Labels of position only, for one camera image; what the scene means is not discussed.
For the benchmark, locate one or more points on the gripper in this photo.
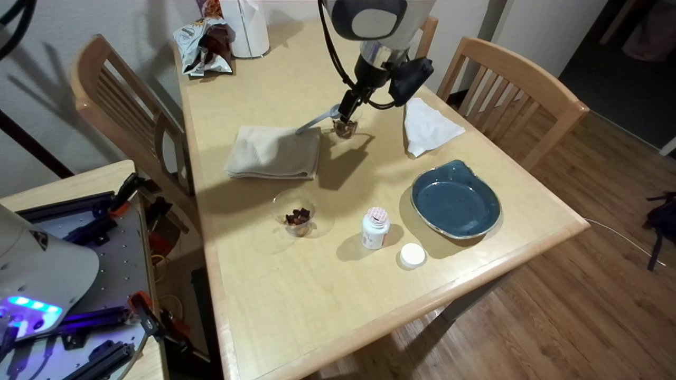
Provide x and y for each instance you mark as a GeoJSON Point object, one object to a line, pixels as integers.
{"type": "Point", "coordinates": [371, 71]}

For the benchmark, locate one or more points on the grey metal spoon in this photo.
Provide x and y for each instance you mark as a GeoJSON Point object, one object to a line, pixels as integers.
{"type": "Point", "coordinates": [316, 121]}

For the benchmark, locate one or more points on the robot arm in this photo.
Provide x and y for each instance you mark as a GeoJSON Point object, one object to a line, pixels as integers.
{"type": "Point", "coordinates": [369, 21]}

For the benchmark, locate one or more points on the beige folded towel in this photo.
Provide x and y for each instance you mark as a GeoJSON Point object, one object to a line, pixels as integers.
{"type": "Point", "coordinates": [272, 153]}

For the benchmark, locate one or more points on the white paper towel roll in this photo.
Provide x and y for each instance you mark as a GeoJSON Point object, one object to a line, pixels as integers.
{"type": "Point", "coordinates": [245, 29]}

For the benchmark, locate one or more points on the heap of brown snack pieces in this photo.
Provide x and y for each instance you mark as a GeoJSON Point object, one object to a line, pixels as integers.
{"type": "Point", "coordinates": [346, 129]}
{"type": "Point", "coordinates": [299, 216]}

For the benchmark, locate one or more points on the clear plastic cup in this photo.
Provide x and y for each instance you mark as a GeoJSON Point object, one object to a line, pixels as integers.
{"type": "Point", "coordinates": [348, 132]}
{"type": "Point", "coordinates": [296, 232]}

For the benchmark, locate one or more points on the wooden chair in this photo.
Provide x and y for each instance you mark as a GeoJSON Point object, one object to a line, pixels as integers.
{"type": "Point", "coordinates": [428, 37]}
{"type": "Point", "coordinates": [520, 79]}
{"type": "Point", "coordinates": [121, 111]}

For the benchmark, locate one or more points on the white paper napkin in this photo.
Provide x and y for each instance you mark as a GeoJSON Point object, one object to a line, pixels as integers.
{"type": "Point", "coordinates": [428, 129]}

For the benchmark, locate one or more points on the blue ceramic plate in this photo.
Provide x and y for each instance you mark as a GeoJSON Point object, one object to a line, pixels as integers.
{"type": "Point", "coordinates": [454, 203]}

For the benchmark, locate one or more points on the white pill bottle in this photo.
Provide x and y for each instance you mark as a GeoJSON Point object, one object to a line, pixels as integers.
{"type": "Point", "coordinates": [375, 232]}

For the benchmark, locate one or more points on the silver snack bag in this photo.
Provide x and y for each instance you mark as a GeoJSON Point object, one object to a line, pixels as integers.
{"type": "Point", "coordinates": [203, 45]}

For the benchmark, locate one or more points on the colourful snack packet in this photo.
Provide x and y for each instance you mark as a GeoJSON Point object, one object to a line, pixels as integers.
{"type": "Point", "coordinates": [211, 7]}

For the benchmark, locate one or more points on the white bottle cap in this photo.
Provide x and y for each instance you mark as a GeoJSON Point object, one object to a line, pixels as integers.
{"type": "Point", "coordinates": [412, 255]}

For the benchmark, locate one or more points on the black and orange clamp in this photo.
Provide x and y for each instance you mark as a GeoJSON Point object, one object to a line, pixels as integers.
{"type": "Point", "coordinates": [145, 314]}
{"type": "Point", "coordinates": [125, 194]}

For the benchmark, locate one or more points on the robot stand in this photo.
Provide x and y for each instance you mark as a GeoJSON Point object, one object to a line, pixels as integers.
{"type": "Point", "coordinates": [124, 248]}

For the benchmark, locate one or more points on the dark backpack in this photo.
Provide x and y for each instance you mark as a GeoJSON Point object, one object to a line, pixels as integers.
{"type": "Point", "coordinates": [663, 219]}

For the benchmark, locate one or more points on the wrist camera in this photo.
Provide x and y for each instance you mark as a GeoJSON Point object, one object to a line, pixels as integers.
{"type": "Point", "coordinates": [411, 78]}

